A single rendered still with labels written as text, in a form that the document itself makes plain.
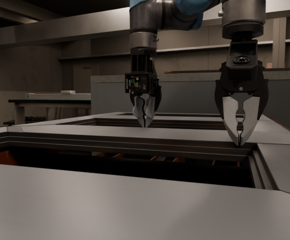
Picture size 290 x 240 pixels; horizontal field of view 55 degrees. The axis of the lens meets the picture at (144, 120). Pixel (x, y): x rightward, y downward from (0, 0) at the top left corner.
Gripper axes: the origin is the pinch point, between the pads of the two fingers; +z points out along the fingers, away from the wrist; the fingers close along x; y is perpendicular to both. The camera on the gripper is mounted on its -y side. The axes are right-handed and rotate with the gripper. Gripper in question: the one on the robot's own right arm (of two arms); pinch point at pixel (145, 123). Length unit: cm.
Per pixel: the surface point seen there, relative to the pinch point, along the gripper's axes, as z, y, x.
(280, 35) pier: -170, -747, 135
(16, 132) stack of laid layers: 0.9, 21.9, -25.5
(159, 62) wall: -121, -823, -215
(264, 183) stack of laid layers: 2, 43, 27
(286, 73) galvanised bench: -18, -68, 47
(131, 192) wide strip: 1, 53, 16
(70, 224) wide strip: 1, 60, 14
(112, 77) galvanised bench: -18, -68, -41
